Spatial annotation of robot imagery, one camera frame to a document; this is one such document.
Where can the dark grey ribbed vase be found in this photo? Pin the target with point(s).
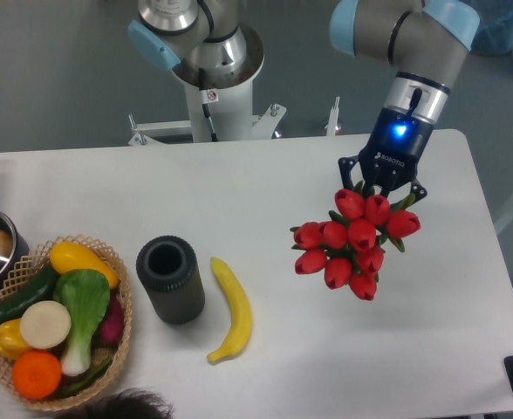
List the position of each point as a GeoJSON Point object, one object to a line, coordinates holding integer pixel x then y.
{"type": "Point", "coordinates": [168, 269]}

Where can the green bok choy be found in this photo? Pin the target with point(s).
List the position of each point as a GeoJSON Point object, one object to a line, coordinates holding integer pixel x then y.
{"type": "Point", "coordinates": [85, 294]}

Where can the purple sweet potato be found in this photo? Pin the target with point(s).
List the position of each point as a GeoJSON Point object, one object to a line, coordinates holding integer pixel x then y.
{"type": "Point", "coordinates": [112, 326]}

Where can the red tulip bouquet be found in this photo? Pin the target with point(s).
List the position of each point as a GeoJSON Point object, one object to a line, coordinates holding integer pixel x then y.
{"type": "Point", "coordinates": [348, 247]}

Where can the woven wicker basket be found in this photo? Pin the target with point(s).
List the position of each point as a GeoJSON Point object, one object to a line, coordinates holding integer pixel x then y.
{"type": "Point", "coordinates": [24, 270]}

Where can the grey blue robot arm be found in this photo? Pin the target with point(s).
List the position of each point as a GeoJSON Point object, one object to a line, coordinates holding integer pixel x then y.
{"type": "Point", "coordinates": [426, 42]}

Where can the orange fruit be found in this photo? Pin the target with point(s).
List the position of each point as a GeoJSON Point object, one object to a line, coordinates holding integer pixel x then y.
{"type": "Point", "coordinates": [36, 374]}

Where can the green chili pepper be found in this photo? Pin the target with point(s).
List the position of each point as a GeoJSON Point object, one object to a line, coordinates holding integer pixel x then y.
{"type": "Point", "coordinates": [87, 381]}

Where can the yellow banana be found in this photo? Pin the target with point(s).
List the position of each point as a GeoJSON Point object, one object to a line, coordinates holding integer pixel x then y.
{"type": "Point", "coordinates": [241, 319]}

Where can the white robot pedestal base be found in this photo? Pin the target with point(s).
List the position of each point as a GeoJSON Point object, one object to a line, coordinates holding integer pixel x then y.
{"type": "Point", "coordinates": [218, 86]}

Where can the yellow bell pepper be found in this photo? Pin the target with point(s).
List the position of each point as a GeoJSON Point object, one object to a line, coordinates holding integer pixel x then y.
{"type": "Point", "coordinates": [12, 343]}

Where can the green cucumber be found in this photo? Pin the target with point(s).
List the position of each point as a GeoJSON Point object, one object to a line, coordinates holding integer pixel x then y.
{"type": "Point", "coordinates": [37, 289]}

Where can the yellow squash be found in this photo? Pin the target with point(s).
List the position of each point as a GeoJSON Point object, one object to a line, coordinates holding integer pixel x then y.
{"type": "Point", "coordinates": [70, 256]}

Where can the blue plastic bag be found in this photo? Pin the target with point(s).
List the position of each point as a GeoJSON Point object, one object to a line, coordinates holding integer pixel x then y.
{"type": "Point", "coordinates": [494, 36]}

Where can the white round radish slice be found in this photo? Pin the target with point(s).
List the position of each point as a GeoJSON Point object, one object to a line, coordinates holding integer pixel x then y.
{"type": "Point", "coordinates": [45, 324]}

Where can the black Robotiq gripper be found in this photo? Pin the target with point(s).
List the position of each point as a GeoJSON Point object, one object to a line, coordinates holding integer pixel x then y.
{"type": "Point", "coordinates": [391, 156]}

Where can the person's dark hair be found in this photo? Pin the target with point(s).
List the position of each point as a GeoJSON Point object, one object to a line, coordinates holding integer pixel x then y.
{"type": "Point", "coordinates": [128, 404]}

